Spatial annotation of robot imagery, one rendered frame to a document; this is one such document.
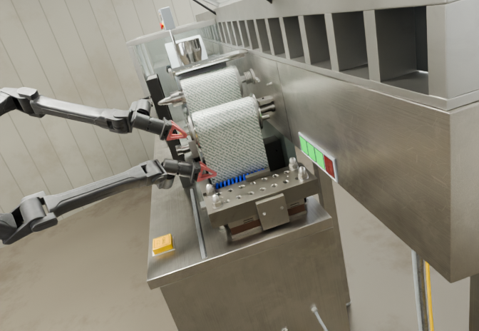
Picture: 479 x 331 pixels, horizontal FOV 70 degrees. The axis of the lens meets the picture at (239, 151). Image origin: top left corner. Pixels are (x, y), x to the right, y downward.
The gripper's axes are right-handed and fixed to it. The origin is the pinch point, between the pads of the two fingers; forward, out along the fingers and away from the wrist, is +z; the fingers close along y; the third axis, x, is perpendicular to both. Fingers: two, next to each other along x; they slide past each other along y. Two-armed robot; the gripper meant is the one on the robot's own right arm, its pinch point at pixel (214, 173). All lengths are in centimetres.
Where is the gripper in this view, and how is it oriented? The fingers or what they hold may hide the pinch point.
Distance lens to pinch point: 133.6
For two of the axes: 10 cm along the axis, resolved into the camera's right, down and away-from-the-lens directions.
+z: 9.4, 1.7, 2.9
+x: 2.6, -9.2, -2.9
